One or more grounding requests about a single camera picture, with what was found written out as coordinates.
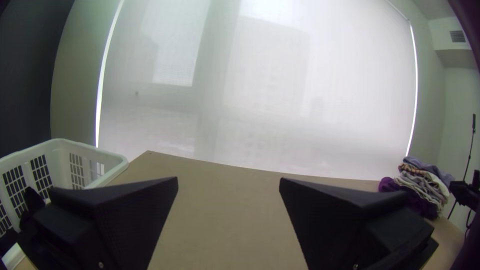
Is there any heap of clothes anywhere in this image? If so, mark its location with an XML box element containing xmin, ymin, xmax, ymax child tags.
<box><xmin>19</xmin><ymin>186</ymin><xmax>47</xmax><ymax>230</ymax></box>

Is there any pile of folded clothes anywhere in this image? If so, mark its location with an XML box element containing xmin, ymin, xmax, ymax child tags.
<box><xmin>378</xmin><ymin>155</ymin><xmax>456</xmax><ymax>221</ymax></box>

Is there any white laundry basket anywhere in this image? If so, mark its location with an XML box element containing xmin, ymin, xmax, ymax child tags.
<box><xmin>0</xmin><ymin>137</ymin><xmax>130</xmax><ymax>270</ymax></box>

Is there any black tripod stand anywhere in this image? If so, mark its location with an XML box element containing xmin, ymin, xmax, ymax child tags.
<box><xmin>447</xmin><ymin>113</ymin><xmax>480</xmax><ymax>230</ymax></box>

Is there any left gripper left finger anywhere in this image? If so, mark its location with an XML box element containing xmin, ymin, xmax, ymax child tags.
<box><xmin>16</xmin><ymin>176</ymin><xmax>179</xmax><ymax>270</ymax></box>

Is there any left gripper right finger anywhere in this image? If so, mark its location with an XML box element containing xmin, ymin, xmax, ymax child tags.
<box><xmin>278</xmin><ymin>177</ymin><xmax>439</xmax><ymax>270</ymax></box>

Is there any white wall vent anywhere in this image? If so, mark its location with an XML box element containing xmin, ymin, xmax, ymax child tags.
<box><xmin>427</xmin><ymin>16</ymin><xmax>473</xmax><ymax>52</ymax></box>

